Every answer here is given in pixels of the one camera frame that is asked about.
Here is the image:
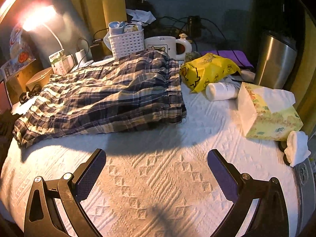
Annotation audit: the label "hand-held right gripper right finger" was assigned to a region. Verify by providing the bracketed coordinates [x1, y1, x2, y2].
[207, 149, 289, 237]

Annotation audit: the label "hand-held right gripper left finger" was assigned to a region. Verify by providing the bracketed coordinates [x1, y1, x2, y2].
[24, 149, 107, 237]

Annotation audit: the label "plaid pants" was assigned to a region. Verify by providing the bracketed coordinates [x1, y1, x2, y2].
[12, 49, 187, 149]

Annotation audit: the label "white textured tablecloth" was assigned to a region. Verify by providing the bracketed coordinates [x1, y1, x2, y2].
[0, 59, 304, 237]

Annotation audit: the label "tissue box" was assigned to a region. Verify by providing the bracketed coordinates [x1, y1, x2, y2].
[237, 82, 304, 140]

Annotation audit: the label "white rolled sock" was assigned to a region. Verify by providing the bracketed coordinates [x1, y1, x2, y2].
[284, 131, 312, 167]

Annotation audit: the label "white bottle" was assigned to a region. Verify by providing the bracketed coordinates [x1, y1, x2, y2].
[206, 82, 241, 102]

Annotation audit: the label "yellow printed packet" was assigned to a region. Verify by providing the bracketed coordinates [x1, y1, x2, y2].
[180, 53, 242, 93]

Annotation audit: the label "beige lunch container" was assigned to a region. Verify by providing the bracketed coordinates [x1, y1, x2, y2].
[25, 67, 53, 90]

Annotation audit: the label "cardboard box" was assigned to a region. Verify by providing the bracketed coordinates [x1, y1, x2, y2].
[6, 59, 45, 104]

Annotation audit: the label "milk carton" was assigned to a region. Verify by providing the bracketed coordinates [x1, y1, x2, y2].
[49, 51, 68, 76]

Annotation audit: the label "white power strip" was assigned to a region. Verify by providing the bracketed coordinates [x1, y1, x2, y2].
[84, 54, 116, 67]

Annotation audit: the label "white charger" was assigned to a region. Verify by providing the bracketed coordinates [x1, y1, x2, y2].
[75, 49, 87, 65]

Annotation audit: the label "purple cloth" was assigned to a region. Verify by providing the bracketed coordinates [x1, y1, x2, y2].
[200, 50, 254, 70]

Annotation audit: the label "black charger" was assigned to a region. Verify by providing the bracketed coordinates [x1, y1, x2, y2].
[90, 43, 105, 61]

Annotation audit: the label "steel tumbler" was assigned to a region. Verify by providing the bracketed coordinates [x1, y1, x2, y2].
[254, 30, 298, 90]

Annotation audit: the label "bunched yellow curtain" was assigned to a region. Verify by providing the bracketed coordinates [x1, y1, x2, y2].
[295, 5, 316, 139]

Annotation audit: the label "small cartoon box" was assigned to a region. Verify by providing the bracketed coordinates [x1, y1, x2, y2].
[0, 60, 19, 81]

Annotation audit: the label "white plastic basket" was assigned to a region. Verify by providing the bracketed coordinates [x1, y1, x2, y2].
[108, 28, 145, 59]

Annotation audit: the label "white bear mug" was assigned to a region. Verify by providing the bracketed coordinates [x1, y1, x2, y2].
[144, 36, 192, 60]

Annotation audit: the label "snack chips bag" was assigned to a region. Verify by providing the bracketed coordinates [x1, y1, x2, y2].
[9, 22, 37, 63]

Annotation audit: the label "wide teal curtain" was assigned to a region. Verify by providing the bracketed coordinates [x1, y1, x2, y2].
[27, 0, 89, 62]

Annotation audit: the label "pale blue rolled packet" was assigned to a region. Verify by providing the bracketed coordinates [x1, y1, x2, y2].
[109, 21, 127, 36]

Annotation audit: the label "small black device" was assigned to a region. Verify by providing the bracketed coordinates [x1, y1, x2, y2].
[187, 15, 202, 37]

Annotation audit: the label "small white printed packet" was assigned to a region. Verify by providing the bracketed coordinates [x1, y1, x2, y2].
[124, 23, 143, 33]

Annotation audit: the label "white desk lamp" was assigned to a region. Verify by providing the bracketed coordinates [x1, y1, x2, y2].
[22, 4, 74, 71]

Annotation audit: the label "crumpled white paper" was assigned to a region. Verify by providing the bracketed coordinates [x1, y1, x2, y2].
[126, 8, 156, 25]

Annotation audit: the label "wide yellow curtain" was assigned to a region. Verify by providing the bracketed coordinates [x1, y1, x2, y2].
[60, 0, 129, 55]

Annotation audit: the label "dark glass window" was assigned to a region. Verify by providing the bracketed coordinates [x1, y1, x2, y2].
[123, 0, 262, 52]

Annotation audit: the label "coiled black cable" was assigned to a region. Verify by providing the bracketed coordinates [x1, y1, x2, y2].
[19, 84, 42, 104]

